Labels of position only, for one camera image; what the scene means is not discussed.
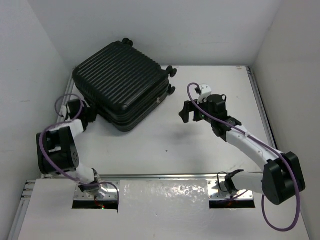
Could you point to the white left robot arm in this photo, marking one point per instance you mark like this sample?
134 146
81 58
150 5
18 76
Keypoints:
58 143

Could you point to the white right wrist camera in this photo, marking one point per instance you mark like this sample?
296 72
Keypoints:
204 91

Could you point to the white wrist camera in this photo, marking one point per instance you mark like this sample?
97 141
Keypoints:
204 91
63 113

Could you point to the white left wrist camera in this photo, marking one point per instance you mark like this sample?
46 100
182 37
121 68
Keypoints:
63 113

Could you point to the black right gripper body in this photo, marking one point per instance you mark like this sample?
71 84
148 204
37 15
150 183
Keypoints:
201 117

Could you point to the black hard-shell suitcase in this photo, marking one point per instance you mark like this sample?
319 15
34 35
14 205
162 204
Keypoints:
123 84

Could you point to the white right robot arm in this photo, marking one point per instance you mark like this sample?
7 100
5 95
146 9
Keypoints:
281 172

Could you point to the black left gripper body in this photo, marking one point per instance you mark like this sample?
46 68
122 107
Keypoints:
89 113

